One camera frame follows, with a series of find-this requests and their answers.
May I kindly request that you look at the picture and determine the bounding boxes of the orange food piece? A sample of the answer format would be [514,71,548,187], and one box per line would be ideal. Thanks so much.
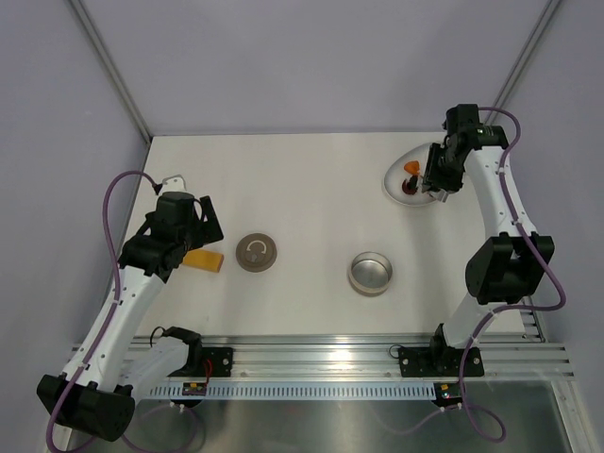
[404,160,420,175]

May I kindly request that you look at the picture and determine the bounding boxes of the beige round lid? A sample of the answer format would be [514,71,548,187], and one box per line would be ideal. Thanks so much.
[235,232,277,273]

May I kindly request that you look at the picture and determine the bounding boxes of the aluminium mounting rail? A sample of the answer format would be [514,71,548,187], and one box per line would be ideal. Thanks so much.
[123,333,574,402]

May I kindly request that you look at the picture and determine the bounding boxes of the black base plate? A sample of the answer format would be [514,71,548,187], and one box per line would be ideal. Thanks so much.
[169,346,234,378]
[397,346,485,378]

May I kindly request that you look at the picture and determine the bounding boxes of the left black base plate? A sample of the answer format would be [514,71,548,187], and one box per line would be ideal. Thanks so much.
[169,346,234,378]

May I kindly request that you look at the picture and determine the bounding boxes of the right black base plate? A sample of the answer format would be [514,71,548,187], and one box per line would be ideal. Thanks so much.
[397,346,485,378]

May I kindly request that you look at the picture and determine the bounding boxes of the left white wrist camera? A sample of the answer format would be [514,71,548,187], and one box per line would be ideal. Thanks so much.
[154,175,187,196]

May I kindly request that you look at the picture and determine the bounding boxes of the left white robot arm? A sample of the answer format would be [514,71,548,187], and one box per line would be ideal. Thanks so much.
[36,192,224,442]

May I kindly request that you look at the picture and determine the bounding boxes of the red orange food toy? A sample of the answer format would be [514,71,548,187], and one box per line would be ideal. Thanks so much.
[401,175,421,196]

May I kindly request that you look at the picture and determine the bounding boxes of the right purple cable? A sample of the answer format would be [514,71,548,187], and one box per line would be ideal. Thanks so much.
[377,107,567,450]

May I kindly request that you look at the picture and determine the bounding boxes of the yellow wooden block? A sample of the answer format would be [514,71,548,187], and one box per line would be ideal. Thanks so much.
[183,248,225,273]

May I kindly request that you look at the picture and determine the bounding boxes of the purple cable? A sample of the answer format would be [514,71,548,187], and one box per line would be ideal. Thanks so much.
[46,170,209,452]
[377,107,567,450]

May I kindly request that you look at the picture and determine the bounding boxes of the steel round lunch container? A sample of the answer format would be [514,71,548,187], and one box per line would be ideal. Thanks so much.
[347,251,394,297]

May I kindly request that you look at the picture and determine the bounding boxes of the white oval plate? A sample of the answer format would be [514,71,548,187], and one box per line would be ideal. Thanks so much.
[382,143,437,207]

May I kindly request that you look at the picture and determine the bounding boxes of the metal tongs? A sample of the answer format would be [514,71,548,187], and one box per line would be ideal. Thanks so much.
[421,190,449,204]

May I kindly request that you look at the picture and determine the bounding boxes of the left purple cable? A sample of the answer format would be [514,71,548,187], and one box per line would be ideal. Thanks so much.
[46,170,209,452]

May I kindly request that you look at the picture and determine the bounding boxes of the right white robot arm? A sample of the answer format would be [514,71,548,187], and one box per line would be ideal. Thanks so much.
[418,104,555,378]

